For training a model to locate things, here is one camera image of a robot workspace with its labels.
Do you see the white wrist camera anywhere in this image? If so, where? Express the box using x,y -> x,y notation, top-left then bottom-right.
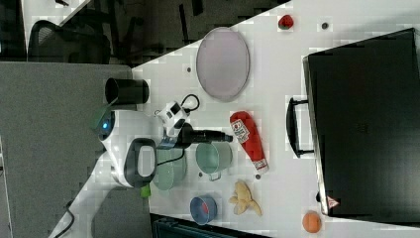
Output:
157,101 -> 189,137

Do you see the orange plush fruit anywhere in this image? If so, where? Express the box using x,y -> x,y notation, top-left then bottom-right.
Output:
302,211 -> 322,233

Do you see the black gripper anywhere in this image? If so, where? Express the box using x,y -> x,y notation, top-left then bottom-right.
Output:
177,123 -> 233,149

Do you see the green plastic strainer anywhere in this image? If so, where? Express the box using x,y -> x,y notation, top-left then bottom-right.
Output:
153,149 -> 186,191

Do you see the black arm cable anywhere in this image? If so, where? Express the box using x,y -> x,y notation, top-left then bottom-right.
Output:
156,93 -> 201,167

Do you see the red plush ketchup bottle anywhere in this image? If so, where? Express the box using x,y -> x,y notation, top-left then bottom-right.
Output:
230,111 -> 268,175

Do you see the plush peeled banana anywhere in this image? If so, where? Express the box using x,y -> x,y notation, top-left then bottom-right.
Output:
229,180 -> 263,216

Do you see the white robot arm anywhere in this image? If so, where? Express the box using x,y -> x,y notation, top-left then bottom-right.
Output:
49,109 -> 233,238

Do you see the blue bowl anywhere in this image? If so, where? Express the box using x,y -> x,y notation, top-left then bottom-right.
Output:
190,195 -> 218,225

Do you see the black round pot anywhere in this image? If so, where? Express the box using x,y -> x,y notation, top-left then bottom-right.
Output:
105,78 -> 150,105

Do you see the black office chair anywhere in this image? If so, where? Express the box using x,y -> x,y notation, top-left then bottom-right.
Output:
27,20 -> 111,64

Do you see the grey round plate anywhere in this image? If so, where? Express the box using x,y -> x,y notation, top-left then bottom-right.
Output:
196,27 -> 251,101

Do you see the green metal mug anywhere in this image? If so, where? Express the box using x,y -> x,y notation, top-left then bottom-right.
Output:
195,142 -> 233,181

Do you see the plush strawberry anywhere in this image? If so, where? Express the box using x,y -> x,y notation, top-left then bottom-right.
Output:
278,15 -> 294,30

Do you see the silver toaster oven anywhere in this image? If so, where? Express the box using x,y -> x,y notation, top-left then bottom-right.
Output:
302,28 -> 420,227

